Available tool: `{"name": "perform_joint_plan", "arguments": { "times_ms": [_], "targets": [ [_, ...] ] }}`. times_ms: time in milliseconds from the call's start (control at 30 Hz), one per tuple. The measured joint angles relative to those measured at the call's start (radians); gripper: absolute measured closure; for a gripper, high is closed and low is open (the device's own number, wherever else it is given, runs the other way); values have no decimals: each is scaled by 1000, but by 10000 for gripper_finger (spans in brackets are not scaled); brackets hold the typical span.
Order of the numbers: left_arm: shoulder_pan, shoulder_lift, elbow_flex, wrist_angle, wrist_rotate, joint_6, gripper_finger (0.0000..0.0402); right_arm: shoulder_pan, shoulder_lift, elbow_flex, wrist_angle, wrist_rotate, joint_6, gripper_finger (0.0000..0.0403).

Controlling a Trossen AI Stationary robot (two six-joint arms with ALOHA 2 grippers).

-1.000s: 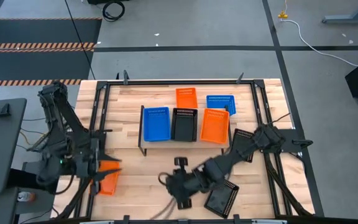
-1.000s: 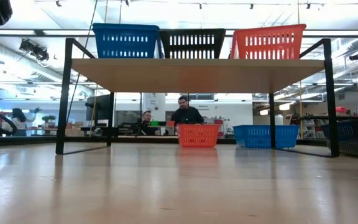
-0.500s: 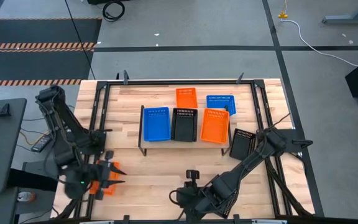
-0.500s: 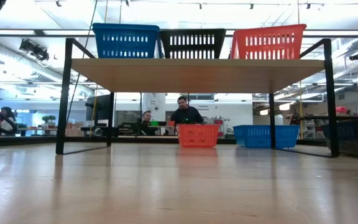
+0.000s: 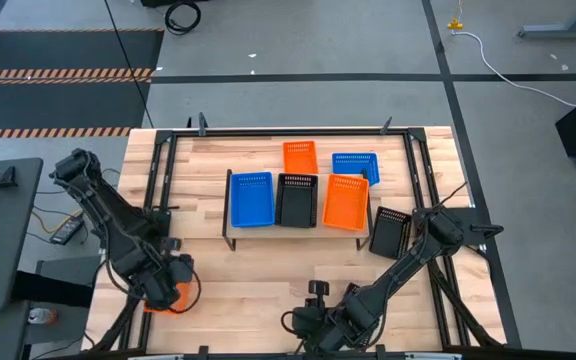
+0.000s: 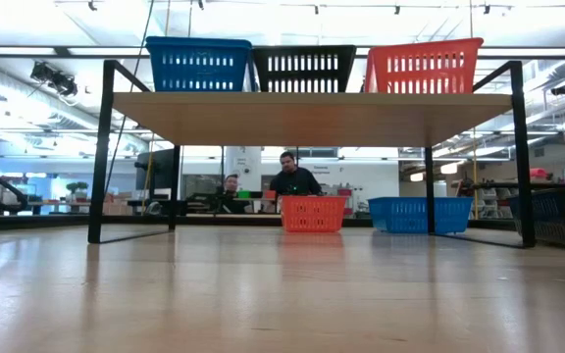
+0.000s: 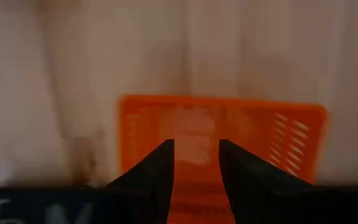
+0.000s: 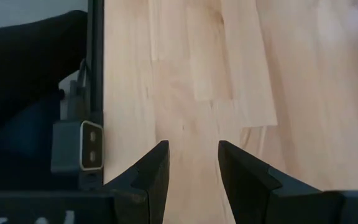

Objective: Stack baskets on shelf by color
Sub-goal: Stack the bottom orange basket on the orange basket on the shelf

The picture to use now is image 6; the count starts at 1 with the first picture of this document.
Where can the potted green plant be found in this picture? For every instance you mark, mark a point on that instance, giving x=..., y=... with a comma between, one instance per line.
x=77, y=187

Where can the red object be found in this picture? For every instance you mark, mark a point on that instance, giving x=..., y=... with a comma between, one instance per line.
x=539, y=173

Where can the person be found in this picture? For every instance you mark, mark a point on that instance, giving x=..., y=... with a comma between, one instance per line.
x=294, y=181
x=232, y=184

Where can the black overhead rail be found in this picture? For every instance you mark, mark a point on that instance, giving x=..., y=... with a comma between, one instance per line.
x=62, y=51

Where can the red white tool rack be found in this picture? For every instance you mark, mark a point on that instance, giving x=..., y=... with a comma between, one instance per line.
x=345, y=192

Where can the black hanging device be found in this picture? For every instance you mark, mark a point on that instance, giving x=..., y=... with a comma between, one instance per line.
x=57, y=81
x=563, y=89

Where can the cardboard box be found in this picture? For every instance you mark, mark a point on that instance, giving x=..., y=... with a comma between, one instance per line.
x=116, y=206

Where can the black frame wooden shelf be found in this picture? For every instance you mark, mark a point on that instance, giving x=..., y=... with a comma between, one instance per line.
x=312, y=117

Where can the orange plastic basket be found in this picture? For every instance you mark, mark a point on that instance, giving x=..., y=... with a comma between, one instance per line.
x=425, y=73
x=312, y=213

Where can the green box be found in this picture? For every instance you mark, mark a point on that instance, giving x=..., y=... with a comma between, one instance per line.
x=244, y=194

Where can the yellow pole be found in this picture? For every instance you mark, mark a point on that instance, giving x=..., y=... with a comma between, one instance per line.
x=475, y=196

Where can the black monitor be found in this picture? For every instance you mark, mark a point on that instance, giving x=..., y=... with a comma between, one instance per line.
x=157, y=169

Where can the blue plastic basket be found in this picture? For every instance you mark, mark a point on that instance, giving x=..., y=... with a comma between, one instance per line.
x=199, y=41
x=400, y=215
x=233, y=73

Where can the orange box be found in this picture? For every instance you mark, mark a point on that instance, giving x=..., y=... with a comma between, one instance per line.
x=270, y=194

